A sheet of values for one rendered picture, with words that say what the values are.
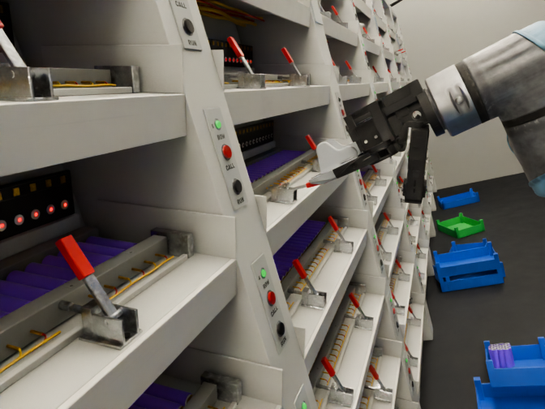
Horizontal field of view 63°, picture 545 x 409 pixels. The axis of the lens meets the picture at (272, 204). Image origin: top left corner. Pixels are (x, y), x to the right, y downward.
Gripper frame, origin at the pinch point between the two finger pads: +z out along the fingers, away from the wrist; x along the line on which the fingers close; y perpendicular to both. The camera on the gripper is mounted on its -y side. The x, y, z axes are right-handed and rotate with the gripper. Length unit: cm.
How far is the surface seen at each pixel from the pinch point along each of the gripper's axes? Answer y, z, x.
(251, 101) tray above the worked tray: 15.5, 1.6, 6.6
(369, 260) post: -29, 12, -45
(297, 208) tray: -2.2, 5.0, 1.5
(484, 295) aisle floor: -98, 1, -152
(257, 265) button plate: -4.3, 5.1, 21.4
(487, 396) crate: -96, 6, -75
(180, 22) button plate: 24.5, -1.1, 21.9
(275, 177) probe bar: 3.6, 10.0, -8.1
